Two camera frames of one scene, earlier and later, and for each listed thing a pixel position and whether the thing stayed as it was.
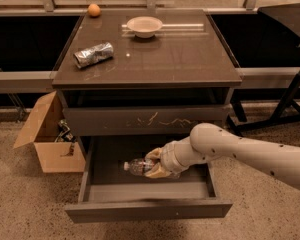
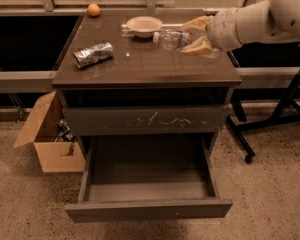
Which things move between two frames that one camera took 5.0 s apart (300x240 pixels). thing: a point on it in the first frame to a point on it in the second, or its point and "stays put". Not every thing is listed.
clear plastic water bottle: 138,166 to 173,39
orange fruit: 94,10 stays put
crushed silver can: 93,55 stays put
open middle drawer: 111,194 stays put
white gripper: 169,157 to 223,29
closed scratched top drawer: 144,121 stays put
